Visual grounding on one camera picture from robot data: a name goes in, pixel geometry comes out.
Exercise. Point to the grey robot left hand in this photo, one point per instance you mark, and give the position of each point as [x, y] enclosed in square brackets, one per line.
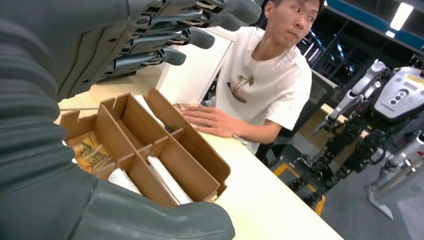
[82, 33]

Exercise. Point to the brown cardboard organizer box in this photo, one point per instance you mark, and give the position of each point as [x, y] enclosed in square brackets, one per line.
[185, 165]

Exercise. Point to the person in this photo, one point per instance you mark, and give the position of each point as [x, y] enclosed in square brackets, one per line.
[265, 73]

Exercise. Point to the white card sleeve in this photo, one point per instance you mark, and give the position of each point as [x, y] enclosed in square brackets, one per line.
[121, 179]
[169, 180]

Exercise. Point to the gold key card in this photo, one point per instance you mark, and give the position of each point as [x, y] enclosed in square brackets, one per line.
[91, 157]

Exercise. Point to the stack of gold cards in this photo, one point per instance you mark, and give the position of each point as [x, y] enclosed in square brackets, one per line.
[184, 106]

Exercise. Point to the white cabinet box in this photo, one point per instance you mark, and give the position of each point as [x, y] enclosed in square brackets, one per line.
[192, 76]

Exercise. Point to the standing humanoid robot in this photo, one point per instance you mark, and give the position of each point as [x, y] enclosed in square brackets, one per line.
[397, 96]

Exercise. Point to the grey slanted pillar stand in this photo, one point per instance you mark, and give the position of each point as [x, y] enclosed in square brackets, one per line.
[397, 177]

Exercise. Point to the ceiling light panel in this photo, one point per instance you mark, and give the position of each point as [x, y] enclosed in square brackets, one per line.
[401, 16]

